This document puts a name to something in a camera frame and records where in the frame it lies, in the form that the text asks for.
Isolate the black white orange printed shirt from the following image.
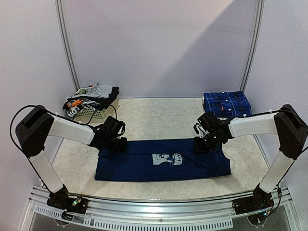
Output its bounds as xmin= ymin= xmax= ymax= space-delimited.
xmin=63 ymin=98 xmax=101 ymax=118

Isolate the cream perforated laundry basket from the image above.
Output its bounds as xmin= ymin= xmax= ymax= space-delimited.
xmin=78 ymin=99 xmax=119 ymax=119

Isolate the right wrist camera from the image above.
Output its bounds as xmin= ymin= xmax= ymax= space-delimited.
xmin=193 ymin=111 xmax=220 ymax=137

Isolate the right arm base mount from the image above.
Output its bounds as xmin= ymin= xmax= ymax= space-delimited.
xmin=232 ymin=184 xmax=282 ymax=217

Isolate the grey garment in basket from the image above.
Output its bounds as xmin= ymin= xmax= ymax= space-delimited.
xmin=75 ymin=83 xmax=113 ymax=99

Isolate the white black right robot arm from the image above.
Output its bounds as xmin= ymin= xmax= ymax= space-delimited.
xmin=193 ymin=104 xmax=308 ymax=210

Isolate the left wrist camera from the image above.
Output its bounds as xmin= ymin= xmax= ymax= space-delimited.
xmin=101 ymin=116 xmax=126 ymax=137

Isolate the aluminium front rail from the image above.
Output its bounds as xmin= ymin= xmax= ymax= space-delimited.
xmin=21 ymin=186 xmax=301 ymax=231

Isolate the blue plaid flannel shirt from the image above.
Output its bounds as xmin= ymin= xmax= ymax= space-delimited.
xmin=203 ymin=91 xmax=252 ymax=118

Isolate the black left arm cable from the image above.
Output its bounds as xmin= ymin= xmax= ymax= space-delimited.
xmin=9 ymin=102 xmax=127 ymax=191

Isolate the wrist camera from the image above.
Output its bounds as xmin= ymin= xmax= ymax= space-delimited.
xmin=101 ymin=116 xmax=126 ymax=137
xmin=193 ymin=111 xmax=220 ymax=137

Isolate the black garment in basket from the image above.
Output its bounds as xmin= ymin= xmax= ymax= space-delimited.
xmin=97 ymin=87 xmax=119 ymax=111

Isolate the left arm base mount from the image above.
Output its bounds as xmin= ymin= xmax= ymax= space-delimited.
xmin=47 ymin=186 xmax=89 ymax=214

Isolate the solid blue garment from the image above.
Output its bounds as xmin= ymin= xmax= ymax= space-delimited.
xmin=95 ymin=139 xmax=231 ymax=182

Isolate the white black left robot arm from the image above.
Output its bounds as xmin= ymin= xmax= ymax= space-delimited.
xmin=15 ymin=105 xmax=127 ymax=209

